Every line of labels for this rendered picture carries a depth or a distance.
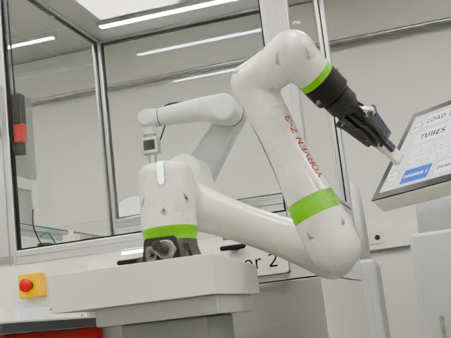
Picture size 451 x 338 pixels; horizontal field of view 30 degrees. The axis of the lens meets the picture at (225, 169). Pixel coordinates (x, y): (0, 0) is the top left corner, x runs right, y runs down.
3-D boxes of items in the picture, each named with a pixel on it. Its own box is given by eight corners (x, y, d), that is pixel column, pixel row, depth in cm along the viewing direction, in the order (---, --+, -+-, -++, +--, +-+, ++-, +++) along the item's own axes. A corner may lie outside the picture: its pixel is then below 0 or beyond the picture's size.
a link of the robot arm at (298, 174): (341, 184, 194) (315, 190, 185) (305, 206, 201) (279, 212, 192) (274, 51, 202) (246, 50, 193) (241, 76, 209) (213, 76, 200)
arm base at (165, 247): (186, 256, 174) (184, 228, 175) (117, 265, 176) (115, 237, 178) (211, 266, 199) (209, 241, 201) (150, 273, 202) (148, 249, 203)
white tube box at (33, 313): (20, 322, 221) (19, 308, 222) (-4, 325, 225) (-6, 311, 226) (50, 320, 232) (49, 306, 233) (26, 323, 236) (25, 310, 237)
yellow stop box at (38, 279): (39, 296, 251) (37, 271, 252) (17, 298, 253) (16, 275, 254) (47, 296, 256) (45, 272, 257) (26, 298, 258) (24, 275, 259)
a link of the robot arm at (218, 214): (150, 220, 220) (346, 289, 211) (137, 210, 204) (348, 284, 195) (167, 174, 222) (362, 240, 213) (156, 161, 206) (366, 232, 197)
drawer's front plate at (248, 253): (288, 271, 235) (284, 233, 237) (190, 284, 242) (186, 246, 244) (290, 271, 237) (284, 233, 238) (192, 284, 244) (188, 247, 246)
